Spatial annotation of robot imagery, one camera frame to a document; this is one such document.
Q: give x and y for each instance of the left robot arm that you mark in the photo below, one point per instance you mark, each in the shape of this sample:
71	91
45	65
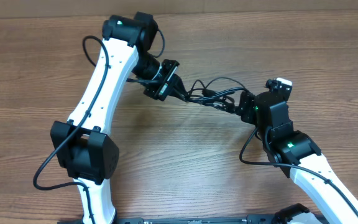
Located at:
82	144

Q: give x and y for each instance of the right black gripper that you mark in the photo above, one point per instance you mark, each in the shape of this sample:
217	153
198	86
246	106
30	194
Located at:
248	111

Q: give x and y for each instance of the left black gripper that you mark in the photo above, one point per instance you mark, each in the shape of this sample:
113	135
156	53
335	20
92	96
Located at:
173	84

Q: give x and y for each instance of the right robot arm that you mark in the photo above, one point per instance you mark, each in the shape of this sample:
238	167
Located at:
297	155

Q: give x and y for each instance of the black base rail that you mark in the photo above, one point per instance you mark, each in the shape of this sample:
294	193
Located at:
229	220

